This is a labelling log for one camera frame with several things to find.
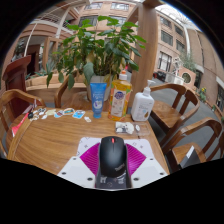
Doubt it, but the red paper bag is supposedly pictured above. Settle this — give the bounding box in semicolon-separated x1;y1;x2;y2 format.
11;112;30;138

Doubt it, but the white sculpture on pedestal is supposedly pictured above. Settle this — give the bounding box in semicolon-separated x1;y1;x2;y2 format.
164;56;185;85

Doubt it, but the blue white sticker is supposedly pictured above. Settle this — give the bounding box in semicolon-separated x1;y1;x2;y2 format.
72;109;86;120

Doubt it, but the green plant in white pot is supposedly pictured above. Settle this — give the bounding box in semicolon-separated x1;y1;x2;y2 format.
45;15;148;103

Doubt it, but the white pump bottle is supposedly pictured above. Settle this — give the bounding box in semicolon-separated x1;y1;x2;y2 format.
130;79;156;122

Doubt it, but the orange dish soap bottle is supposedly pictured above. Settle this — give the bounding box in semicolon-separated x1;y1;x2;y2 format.
107;69;133;122

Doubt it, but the blue squeeze tube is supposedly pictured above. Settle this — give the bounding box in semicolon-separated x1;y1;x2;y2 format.
89;82;108;120

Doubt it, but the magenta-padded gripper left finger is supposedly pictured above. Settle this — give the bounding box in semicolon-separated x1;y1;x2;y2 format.
57;143;101;188

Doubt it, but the black computer mouse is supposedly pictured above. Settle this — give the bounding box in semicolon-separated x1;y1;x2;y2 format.
98;135;129;179

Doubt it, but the small clear plastic packet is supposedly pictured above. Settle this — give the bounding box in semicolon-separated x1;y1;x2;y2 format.
115;121;142;136

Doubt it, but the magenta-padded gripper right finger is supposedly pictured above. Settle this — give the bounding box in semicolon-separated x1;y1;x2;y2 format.
124;143;169;188

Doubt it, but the dark red wooden lectern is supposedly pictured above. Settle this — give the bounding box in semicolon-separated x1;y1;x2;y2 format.
1;54;33;116

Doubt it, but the black notebook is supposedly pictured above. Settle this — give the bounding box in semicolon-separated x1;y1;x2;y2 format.
184;144;196;160

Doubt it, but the round blue sticker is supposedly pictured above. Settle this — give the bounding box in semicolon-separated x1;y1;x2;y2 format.
53;109;64;119

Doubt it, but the colourful oval sticker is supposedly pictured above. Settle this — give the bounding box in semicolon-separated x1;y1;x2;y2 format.
62;107;76;116

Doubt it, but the wooden planter with spiky plants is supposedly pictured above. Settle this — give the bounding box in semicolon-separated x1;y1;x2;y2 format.
24;59;84;90

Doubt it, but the grey white printed mouse pad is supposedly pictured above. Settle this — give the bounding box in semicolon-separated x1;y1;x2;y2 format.
77;136;155;191

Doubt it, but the yellow flowering plant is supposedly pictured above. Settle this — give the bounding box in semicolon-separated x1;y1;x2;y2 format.
198;87;208;103

